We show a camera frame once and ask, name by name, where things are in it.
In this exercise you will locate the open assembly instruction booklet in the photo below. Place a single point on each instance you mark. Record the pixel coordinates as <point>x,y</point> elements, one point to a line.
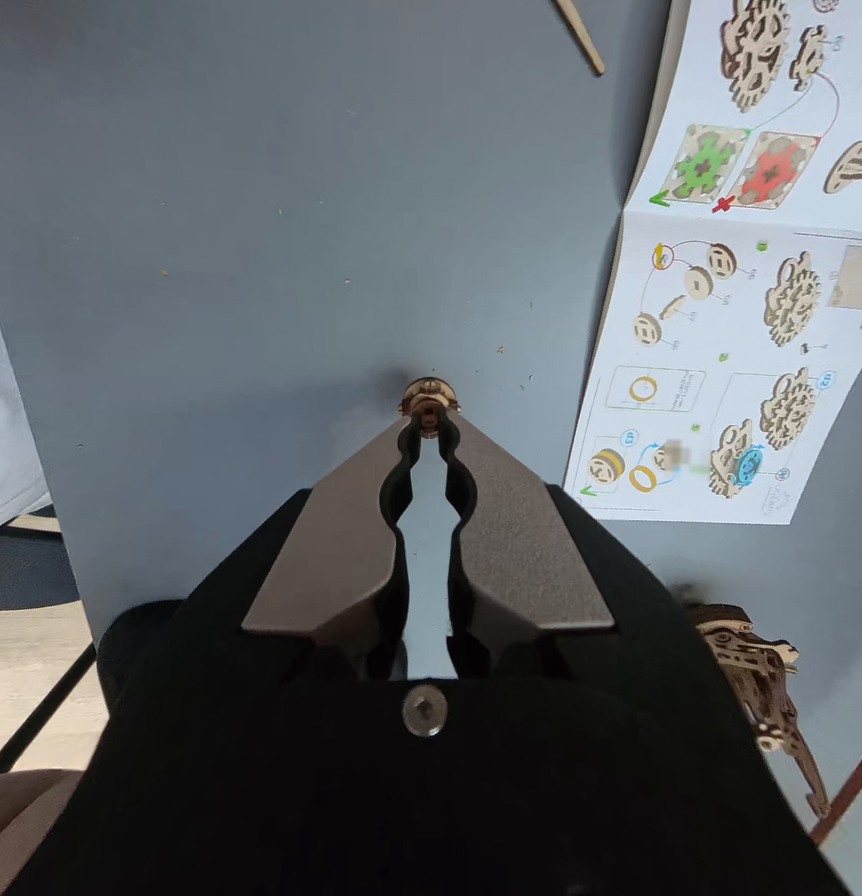
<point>739,294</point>

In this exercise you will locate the small wooden gear assembly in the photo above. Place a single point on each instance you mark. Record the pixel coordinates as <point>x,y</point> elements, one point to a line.
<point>427,395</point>

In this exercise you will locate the wooden mechanical model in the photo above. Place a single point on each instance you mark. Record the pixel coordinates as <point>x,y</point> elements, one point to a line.
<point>746,665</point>

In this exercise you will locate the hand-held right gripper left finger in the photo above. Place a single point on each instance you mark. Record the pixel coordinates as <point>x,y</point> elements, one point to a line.
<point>333,553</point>

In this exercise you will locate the black chair armrest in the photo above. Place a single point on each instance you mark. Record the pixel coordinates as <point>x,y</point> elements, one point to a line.
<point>25,570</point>

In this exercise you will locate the person's white shirt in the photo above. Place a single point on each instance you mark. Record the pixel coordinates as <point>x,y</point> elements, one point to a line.
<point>8,434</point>

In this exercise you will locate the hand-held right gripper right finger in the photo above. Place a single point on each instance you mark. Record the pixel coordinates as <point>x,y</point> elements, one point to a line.
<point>529,553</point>

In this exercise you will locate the thin wooden stick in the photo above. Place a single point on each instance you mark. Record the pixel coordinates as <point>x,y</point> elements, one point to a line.
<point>581,38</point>

